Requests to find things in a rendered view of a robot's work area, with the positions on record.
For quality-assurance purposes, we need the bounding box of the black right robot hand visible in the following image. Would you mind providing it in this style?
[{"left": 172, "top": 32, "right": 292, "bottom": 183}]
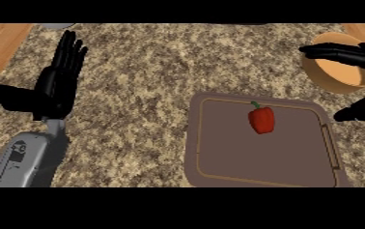
[{"left": 298, "top": 42, "right": 365, "bottom": 124}]

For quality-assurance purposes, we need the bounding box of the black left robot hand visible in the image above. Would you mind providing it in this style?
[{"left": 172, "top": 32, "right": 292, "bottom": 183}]
[{"left": 0, "top": 29, "right": 90, "bottom": 122}]

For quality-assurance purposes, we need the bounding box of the orange pot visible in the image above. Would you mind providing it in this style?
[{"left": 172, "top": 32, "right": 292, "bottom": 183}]
[{"left": 301, "top": 31, "right": 365, "bottom": 95}]

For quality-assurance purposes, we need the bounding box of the red bell pepper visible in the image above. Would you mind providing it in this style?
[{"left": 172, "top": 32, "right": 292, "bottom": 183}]
[{"left": 246, "top": 100, "right": 276, "bottom": 135}]

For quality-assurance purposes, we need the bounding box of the brown tray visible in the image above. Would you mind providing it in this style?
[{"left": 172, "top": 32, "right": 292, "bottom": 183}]
[{"left": 181, "top": 91, "right": 354, "bottom": 188}]

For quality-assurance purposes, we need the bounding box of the grey round object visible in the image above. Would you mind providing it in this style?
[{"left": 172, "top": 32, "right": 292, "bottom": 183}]
[{"left": 38, "top": 22, "right": 78, "bottom": 31}]

